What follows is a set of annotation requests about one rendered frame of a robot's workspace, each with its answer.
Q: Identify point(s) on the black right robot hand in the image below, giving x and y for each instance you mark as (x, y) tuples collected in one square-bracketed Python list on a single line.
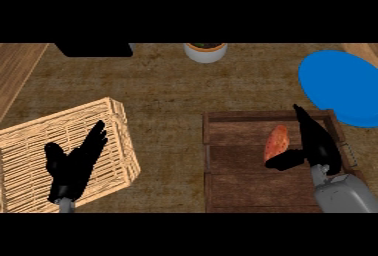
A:
[(315, 143)]

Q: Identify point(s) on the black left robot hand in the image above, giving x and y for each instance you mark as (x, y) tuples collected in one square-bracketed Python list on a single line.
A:
[(75, 166)]

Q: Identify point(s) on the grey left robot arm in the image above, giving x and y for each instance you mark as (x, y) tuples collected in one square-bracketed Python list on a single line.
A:
[(66, 205)]

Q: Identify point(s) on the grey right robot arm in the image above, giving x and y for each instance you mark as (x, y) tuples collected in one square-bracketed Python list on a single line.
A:
[(340, 193)]

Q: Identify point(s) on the orange sweet potato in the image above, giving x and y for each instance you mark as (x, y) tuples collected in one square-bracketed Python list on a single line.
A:
[(277, 141)]

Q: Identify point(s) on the brown wooden tray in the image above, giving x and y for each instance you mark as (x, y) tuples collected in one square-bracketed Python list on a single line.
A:
[(256, 176)]

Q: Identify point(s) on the blue round plate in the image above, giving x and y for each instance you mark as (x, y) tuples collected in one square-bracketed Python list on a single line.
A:
[(342, 86)]

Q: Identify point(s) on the pale wicker basket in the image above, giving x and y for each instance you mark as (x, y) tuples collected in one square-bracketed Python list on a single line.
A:
[(35, 166)]

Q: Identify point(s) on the pale wooden panel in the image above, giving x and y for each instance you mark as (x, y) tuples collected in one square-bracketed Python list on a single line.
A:
[(16, 73)]

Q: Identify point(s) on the white plant pot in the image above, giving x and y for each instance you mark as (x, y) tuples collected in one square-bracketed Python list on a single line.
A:
[(206, 52)]

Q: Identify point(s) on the black appliance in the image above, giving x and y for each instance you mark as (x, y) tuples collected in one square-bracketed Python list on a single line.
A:
[(95, 50)]

